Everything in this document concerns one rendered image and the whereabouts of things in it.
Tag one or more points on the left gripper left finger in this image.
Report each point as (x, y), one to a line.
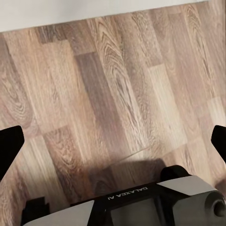
(11, 141)

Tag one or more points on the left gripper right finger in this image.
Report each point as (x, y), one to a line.
(218, 139)

